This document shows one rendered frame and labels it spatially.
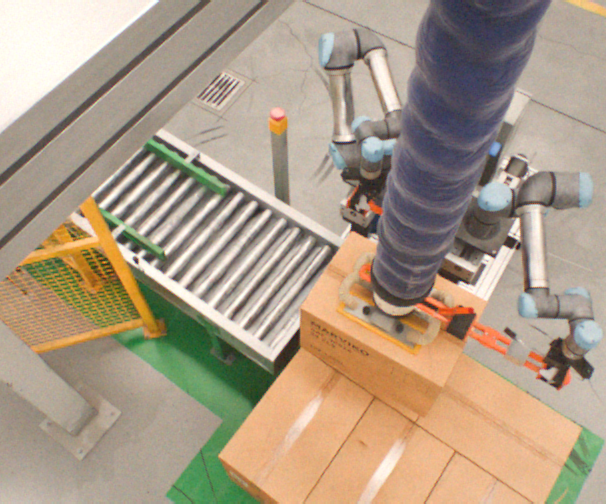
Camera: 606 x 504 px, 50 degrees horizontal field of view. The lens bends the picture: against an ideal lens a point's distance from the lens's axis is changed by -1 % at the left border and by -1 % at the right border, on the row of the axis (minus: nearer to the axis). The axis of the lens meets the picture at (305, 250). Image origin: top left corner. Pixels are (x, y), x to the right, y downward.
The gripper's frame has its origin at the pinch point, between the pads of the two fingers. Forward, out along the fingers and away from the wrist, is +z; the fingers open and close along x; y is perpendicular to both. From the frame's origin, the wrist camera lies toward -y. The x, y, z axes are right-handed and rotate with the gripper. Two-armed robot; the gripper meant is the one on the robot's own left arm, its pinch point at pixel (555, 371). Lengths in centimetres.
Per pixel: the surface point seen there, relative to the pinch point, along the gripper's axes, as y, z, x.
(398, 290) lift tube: 58, -18, 10
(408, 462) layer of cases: 26, 66, 38
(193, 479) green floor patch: 109, 122, 88
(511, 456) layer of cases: -10, 66, 13
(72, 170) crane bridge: 65, -178, 89
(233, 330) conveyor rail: 120, 63, 29
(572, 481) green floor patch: -51, 119, -9
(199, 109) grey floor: 246, 127, -105
